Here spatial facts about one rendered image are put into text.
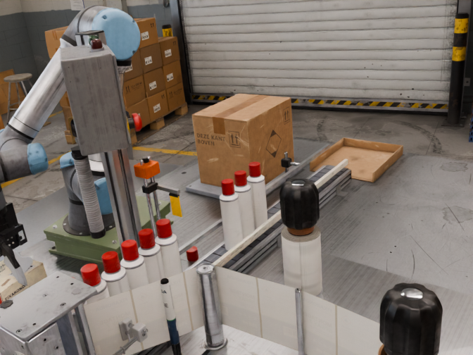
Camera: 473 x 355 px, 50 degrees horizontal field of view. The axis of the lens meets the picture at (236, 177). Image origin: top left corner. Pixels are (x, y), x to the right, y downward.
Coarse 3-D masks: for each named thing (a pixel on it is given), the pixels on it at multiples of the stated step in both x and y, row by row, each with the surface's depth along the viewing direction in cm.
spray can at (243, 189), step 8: (240, 176) 135; (240, 184) 136; (240, 192) 136; (248, 192) 137; (240, 200) 137; (248, 200) 138; (240, 208) 138; (248, 208) 138; (248, 216) 139; (248, 224) 140; (248, 232) 141
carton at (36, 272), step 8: (0, 264) 135; (32, 264) 133; (40, 264) 133; (0, 272) 131; (8, 272) 131; (32, 272) 131; (40, 272) 133; (0, 280) 128; (8, 280) 127; (16, 280) 127; (32, 280) 131; (0, 288) 124; (8, 288) 125; (16, 288) 127; (24, 288) 129; (0, 296) 123; (8, 296) 125
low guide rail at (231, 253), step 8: (344, 160) 182; (336, 168) 176; (328, 176) 171; (320, 184) 168; (272, 216) 148; (280, 216) 149; (264, 224) 144; (272, 224) 147; (256, 232) 140; (248, 240) 138; (232, 248) 133; (240, 248) 135; (224, 256) 130; (232, 256) 132; (216, 264) 127; (224, 264) 130
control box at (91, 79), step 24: (72, 48) 104; (72, 72) 93; (96, 72) 94; (72, 96) 95; (96, 96) 96; (120, 96) 98; (96, 120) 98; (120, 120) 99; (96, 144) 99; (120, 144) 101
